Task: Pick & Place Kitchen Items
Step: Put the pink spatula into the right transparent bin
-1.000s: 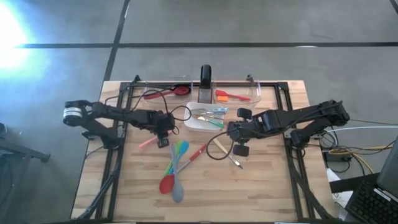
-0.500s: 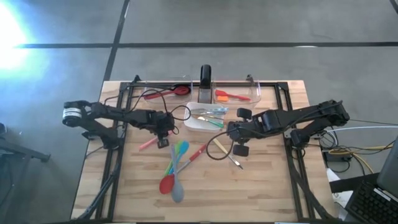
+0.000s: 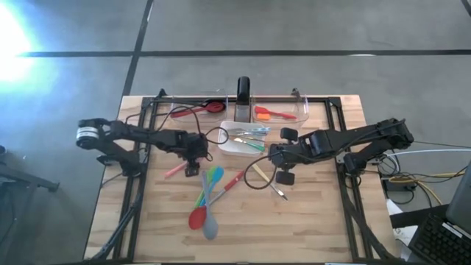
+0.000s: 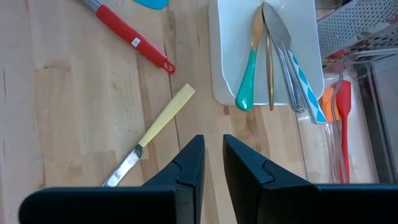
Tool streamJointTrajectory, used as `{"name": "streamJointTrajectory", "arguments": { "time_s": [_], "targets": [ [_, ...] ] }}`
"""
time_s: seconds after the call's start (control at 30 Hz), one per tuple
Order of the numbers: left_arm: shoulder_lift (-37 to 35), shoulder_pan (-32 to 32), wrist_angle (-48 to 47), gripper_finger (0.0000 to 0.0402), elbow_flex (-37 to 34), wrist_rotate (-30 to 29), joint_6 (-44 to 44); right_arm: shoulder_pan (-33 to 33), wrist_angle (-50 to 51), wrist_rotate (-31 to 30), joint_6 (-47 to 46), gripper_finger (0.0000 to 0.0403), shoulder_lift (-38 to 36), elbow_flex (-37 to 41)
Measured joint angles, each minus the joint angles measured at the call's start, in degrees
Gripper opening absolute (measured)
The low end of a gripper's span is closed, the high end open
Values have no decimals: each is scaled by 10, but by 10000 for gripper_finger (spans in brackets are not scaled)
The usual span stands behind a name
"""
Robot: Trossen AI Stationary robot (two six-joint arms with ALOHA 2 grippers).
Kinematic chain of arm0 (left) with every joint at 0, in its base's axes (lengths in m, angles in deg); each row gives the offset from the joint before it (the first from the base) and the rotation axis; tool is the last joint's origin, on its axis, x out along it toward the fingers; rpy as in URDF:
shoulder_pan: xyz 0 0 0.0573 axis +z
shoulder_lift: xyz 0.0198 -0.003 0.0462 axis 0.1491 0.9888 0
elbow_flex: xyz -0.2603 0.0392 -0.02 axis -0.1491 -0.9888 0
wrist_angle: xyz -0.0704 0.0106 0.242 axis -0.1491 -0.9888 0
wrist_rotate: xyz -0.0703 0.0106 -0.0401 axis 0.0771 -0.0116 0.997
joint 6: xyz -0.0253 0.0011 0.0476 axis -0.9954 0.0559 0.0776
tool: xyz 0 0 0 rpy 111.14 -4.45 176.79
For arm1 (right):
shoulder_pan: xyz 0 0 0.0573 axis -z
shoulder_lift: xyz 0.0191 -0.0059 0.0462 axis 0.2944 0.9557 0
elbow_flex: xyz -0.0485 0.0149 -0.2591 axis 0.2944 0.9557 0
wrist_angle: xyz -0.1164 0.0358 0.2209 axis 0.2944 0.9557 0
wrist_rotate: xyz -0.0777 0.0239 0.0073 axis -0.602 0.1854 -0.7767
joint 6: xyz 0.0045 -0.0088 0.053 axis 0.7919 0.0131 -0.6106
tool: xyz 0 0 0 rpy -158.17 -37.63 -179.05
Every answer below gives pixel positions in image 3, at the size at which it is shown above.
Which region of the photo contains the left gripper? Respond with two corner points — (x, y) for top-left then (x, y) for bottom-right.
(178, 132), (210, 178)

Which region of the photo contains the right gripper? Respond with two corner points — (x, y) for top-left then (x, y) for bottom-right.
(270, 127), (300, 187)

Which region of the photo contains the green silicone spatula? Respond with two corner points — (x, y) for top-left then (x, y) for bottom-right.
(194, 166), (216, 209)

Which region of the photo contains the pink silicone spatula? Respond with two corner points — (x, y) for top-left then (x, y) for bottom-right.
(163, 160), (189, 180)

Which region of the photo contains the turquoise silicone spatula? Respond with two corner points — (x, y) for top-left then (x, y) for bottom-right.
(200, 166), (224, 207)

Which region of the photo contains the green-handled cutlery piece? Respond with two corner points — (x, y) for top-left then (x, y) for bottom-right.
(234, 138), (266, 153)

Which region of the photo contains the red silicone spatula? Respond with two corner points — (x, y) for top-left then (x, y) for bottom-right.
(253, 105), (298, 121)

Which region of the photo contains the red slotted spoon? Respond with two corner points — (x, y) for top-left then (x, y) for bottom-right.
(169, 102), (226, 119)

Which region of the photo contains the grey silicone spoon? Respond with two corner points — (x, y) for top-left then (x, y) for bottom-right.
(201, 171), (219, 241)

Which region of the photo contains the white plastic bin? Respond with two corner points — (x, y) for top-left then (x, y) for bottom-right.
(216, 119), (269, 158)

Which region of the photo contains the black power brick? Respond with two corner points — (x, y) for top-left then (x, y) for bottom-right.
(381, 177), (417, 195)

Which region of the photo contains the white paper sheet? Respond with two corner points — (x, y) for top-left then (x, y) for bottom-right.
(386, 198), (419, 251)

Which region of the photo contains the black floor stand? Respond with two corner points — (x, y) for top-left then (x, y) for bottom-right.
(0, 145), (60, 194)

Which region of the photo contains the black laptop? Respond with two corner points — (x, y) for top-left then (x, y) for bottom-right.
(407, 160), (471, 265)

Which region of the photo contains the cream-handled knife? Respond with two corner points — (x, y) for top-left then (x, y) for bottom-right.
(252, 164), (289, 202)

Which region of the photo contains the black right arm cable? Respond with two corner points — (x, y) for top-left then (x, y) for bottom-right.
(244, 154), (279, 191)

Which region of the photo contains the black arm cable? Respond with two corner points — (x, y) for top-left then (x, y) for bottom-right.
(244, 154), (279, 191)
(124, 105), (231, 163)

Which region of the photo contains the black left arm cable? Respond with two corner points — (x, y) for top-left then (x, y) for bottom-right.
(124, 105), (231, 163)

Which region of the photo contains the black metal rig frame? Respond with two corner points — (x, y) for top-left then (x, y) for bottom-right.
(90, 87), (400, 264)

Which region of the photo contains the yellow cable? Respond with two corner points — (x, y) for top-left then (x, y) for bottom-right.
(389, 172), (465, 206)

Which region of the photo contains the white cable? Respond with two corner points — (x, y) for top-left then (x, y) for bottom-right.
(386, 148), (471, 158)

